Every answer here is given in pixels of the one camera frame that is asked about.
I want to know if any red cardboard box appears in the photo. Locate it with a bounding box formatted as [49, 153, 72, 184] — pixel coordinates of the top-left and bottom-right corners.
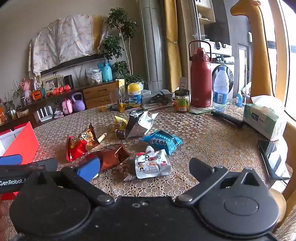
[0, 122, 40, 201]

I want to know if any clear water bottle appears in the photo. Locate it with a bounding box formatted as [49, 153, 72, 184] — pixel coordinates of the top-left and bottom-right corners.
[212, 65, 230, 112]

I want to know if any round brown snack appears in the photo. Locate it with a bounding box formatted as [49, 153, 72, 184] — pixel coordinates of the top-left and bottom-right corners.
[116, 129, 129, 140]

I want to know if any wall cabinet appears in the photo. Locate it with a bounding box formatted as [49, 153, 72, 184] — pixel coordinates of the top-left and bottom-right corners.
[195, 0, 217, 24]

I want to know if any white router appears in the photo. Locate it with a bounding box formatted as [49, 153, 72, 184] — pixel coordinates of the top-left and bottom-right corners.
[36, 105, 53, 122]

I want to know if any pink toy case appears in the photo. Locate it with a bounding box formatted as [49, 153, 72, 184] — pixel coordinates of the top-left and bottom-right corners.
[61, 98, 75, 115]

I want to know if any clear drinking glass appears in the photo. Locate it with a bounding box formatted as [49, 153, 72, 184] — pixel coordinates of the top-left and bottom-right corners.
[110, 91, 125, 111]

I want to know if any yellow curtain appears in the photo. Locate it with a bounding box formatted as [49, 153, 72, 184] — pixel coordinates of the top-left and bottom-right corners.
[163, 0, 184, 92]

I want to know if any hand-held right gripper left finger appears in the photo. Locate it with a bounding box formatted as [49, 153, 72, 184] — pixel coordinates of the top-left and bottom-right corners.
[20, 158, 114, 206]

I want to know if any dark pouch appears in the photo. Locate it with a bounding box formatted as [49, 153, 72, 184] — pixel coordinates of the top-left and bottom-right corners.
[150, 91, 173, 104]

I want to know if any floral dust cloth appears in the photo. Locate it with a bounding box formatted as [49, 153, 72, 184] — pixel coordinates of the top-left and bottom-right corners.
[28, 15, 110, 75]

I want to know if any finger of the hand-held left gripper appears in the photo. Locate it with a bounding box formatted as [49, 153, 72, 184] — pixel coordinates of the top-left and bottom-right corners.
[0, 154, 23, 165]
[0, 159, 58, 173]

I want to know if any green coaster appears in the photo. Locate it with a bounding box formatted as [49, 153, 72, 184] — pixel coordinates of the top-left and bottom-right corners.
[188, 107, 216, 115]

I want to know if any black speaker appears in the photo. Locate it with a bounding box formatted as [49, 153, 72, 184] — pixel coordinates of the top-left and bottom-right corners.
[63, 75, 75, 89]

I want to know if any purple kettlebell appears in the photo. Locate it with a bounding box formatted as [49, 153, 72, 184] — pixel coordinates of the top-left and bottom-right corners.
[71, 92, 86, 112]

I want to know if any tall yellow packet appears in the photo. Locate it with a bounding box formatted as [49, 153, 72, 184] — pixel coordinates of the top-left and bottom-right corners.
[116, 79, 127, 111]

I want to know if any black handled tool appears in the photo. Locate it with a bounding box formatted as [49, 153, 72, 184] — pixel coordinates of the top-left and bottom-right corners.
[210, 110, 245, 128]

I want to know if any grey standing air conditioner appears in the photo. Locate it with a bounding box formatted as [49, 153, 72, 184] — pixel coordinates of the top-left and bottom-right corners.
[139, 0, 171, 93]

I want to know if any pink doll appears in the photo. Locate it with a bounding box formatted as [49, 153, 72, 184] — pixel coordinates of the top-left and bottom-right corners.
[20, 77, 33, 103]

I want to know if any black smartphone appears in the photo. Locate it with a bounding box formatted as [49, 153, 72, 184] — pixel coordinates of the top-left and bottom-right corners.
[257, 139, 291, 181]

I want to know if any yellow candy packet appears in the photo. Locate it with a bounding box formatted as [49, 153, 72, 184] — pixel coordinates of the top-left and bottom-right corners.
[113, 116, 129, 132]

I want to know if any white plastic box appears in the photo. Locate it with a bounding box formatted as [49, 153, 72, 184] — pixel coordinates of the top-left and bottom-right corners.
[141, 89, 153, 105]

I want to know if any white cartoon snack pouch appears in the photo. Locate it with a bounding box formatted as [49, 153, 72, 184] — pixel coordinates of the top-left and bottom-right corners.
[135, 146, 171, 179]

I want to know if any black television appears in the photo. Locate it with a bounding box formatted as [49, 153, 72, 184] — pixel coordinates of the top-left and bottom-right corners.
[40, 54, 107, 75]

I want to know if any white photo frame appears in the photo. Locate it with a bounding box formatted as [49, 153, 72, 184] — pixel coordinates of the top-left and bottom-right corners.
[42, 75, 62, 93]

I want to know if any silver foil snack bag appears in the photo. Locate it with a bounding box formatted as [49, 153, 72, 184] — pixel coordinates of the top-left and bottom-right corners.
[126, 110, 159, 139]

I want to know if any tissue pack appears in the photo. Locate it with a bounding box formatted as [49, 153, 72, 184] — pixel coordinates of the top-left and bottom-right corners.
[243, 95, 287, 141]

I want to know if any orange box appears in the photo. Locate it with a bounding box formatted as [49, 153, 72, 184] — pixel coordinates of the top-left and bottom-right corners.
[32, 88, 46, 101]

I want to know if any yellow-lid supplement bottle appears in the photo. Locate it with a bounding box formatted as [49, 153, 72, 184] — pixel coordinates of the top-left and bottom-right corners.
[128, 83, 142, 107]

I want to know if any clear plastic bag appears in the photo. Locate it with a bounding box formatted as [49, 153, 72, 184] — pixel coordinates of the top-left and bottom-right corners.
[86, 68, 103, 85]

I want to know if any red thermos bottle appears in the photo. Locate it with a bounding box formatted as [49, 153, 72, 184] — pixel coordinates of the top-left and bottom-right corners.
[188, 40, 213, 108]

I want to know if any brown snack packet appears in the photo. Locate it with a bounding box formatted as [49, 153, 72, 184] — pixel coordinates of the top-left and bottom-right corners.
[89, 144, 131, 173]

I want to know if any potted green plant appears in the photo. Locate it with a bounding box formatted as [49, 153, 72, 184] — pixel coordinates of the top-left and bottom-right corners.
[101, 8, 147, 91]

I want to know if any yellow giraffe figure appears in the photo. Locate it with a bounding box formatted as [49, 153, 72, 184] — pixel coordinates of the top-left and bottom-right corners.
[230, 0, 276, 105]

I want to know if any teal bottle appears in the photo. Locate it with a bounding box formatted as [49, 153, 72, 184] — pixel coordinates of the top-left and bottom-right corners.
[98, 61, 113, 82]

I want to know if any black round coaster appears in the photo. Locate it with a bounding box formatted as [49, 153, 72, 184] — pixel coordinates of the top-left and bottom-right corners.
[110, 104, 130, 113]

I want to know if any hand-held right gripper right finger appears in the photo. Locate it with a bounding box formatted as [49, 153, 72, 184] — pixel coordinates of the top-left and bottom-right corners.
[176, 158, 270, 206]

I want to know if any red snack packet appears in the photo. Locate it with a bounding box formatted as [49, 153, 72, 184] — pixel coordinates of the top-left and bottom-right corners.
[66, 124, 100, 162]

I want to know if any blue snack packet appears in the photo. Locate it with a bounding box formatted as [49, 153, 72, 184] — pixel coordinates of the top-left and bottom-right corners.
[141, 130, 183, 156]

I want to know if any patterned tablecloth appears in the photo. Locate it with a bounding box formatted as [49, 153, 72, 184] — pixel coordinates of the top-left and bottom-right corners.
[5, 103, 289, 204]

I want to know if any wooden TV cabinet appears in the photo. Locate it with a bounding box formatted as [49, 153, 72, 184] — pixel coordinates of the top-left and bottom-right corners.
[0, 80, 117, 129]

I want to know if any glass jar black lid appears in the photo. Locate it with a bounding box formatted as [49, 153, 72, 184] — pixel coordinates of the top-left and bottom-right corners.
[174, 89, 191, 113]

